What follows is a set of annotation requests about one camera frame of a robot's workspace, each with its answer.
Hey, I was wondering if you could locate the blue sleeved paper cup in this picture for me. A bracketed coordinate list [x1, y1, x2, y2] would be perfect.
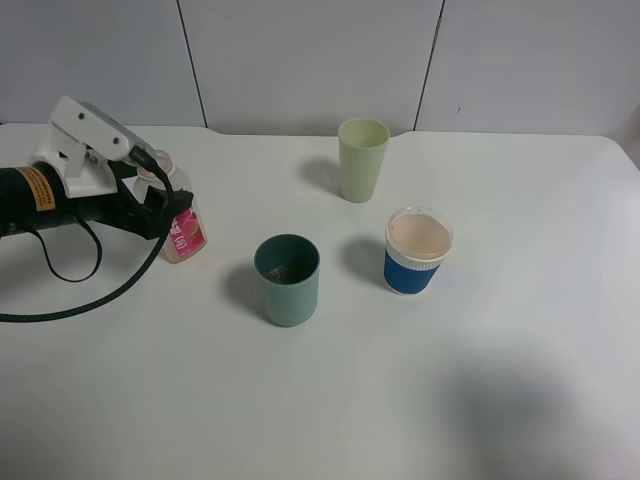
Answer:
[383, 206, 454, 296]

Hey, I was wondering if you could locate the clear drink bottle pink label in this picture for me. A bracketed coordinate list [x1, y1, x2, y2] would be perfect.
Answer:
[133, 150, 207, 263]

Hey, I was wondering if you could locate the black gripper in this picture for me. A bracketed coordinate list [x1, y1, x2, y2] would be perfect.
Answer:
[0, 164, 194, 240]

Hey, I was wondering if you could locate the light green plastic cup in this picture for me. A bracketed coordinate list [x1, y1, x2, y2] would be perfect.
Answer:
[338, 118, 390, 203]

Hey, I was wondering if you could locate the black cable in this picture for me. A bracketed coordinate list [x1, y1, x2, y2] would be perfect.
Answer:
[0, 147, 174, 324]

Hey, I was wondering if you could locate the teal green plastic cup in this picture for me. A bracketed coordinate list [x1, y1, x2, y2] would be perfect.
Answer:
[254, 234, 320, 327]

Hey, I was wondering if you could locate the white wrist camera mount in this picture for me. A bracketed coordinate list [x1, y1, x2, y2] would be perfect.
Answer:
[32, 96, 157, 199]

